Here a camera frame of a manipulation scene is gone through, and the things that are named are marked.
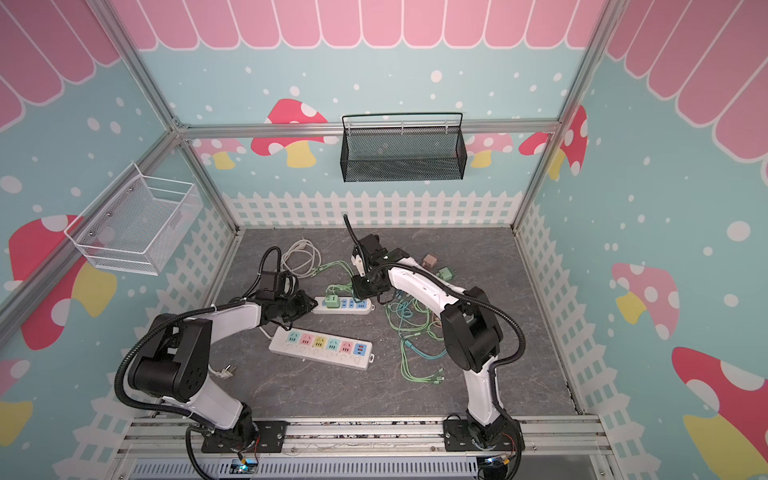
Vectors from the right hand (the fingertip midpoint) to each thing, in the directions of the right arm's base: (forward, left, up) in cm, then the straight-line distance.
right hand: (357, 291), depth 89 cm
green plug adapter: (-1, +8, -4) cm, 9 cm away
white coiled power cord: (+21, +24, -10) cm, 33 cm away
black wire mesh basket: (+39, -12, +24) cm, 47 cm away
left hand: (-1, +14, -9) cm, 16 cm away
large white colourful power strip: (-15, +3, -8) cm, 17 cm away
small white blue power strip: (0, +4, -8) cm, 9 cm away
